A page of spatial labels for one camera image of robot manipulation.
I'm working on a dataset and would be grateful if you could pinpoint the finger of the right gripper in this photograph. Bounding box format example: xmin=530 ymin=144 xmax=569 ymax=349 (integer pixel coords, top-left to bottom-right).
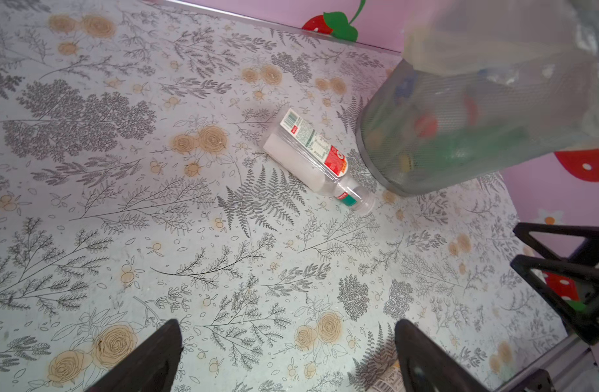
xmin=513 ymin=222 xmax=599 ymax=267
xmin=511 ymin=256 xmax=599 ymax=346

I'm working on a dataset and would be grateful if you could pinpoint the grey mesh waste bin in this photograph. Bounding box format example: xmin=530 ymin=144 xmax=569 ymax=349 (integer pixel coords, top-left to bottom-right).
xmin=357 ymin=51 xmax=599 ymax=195

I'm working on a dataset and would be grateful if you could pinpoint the translucent yellow bin liner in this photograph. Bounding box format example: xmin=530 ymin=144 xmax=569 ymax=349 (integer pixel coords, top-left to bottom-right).
xmin=401 ymin=0 xmax=599 ymax=148

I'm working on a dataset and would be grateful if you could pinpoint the aluminium front rail frame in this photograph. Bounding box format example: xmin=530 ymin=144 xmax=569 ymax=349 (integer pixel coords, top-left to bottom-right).
xmin=497 ymin=334 xmax=599 ymax=391

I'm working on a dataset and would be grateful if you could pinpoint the clear bottle beige label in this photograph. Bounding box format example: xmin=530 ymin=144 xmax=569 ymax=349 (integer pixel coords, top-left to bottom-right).
xmin=367 ymin=362 xmax=406 ymax=392

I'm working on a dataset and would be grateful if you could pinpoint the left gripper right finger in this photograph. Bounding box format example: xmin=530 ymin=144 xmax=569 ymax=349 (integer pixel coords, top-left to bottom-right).
xmin=395 ymin=319 xmax=487 ymax=392

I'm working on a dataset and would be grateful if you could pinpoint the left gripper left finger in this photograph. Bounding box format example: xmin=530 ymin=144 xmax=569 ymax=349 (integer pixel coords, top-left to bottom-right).
xmin=87 ymin=318 xmax=183 ymax=392

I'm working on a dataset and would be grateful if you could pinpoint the bottle with red white label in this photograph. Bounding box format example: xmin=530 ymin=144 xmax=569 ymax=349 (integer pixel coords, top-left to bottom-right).
xmin=260 ymin=108 xmax=375 ymax=217

